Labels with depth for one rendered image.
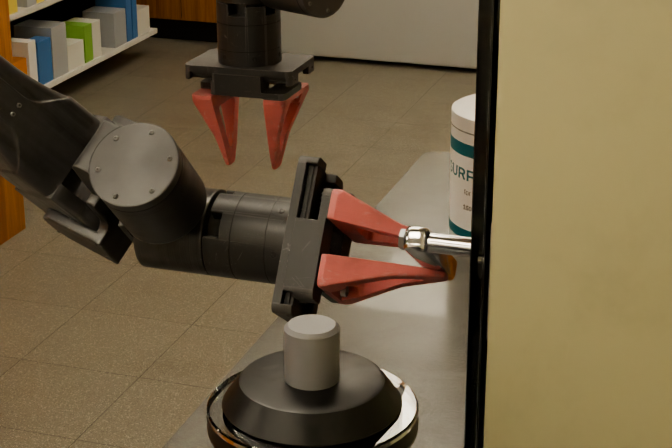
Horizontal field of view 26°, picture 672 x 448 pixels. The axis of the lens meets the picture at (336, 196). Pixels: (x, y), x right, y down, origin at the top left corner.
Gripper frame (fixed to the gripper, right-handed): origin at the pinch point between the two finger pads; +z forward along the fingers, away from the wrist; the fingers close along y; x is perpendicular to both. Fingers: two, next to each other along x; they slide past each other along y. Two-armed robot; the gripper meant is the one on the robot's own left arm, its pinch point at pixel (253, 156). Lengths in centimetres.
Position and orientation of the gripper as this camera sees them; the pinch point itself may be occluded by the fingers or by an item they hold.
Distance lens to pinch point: 133.8
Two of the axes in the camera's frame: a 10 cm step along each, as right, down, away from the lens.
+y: 9.5, 0.9, -3.0
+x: 3.2, -3.2, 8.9
